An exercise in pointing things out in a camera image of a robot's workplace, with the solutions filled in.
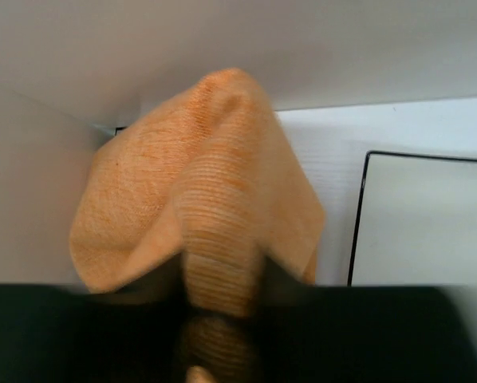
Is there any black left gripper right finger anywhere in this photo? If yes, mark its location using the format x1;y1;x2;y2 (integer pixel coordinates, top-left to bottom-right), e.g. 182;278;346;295
250;254;477;382

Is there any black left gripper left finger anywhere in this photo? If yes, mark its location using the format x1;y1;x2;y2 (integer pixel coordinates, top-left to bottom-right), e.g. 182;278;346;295
0;256;187;382

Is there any orange cloth placemat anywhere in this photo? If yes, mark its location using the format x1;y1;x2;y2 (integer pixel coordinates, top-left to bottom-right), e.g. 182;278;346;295
68;67;328;318

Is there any white square plate black rim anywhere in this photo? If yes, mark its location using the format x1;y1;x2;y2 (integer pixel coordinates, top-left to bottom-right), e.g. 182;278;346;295
348;151;477;286

